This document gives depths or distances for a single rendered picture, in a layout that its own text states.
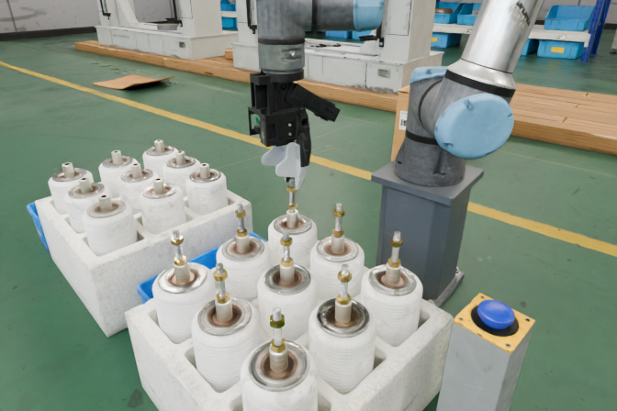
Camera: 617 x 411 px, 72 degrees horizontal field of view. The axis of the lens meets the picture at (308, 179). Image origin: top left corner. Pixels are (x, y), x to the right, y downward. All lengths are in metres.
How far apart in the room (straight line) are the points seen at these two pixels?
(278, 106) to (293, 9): 0.15
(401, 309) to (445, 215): 0.30
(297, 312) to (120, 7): 4.56
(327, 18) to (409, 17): 1.91
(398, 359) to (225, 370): 0.25
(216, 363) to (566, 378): 0.67
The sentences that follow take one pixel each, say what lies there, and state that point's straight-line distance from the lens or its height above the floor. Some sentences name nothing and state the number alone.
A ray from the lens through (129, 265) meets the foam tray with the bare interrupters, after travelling 0.96.
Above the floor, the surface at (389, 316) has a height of 0.22.
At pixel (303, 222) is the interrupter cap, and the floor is 0.25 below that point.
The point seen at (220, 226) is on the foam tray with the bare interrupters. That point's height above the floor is 0.15.
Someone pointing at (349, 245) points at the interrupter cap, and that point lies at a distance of 0.77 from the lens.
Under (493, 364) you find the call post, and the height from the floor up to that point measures 0.28.
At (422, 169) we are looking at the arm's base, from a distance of 0.89.
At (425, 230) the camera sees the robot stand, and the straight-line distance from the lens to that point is 0.93.
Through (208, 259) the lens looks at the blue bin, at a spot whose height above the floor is 0.10.
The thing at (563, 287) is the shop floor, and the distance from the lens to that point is 1.24.
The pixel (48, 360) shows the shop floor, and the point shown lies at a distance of 1.05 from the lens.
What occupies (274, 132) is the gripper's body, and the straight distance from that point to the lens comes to 0.70.
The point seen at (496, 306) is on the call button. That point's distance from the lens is 0.57.
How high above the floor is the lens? 0.68
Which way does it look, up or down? 25 degrees down
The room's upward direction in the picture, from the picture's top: straight up
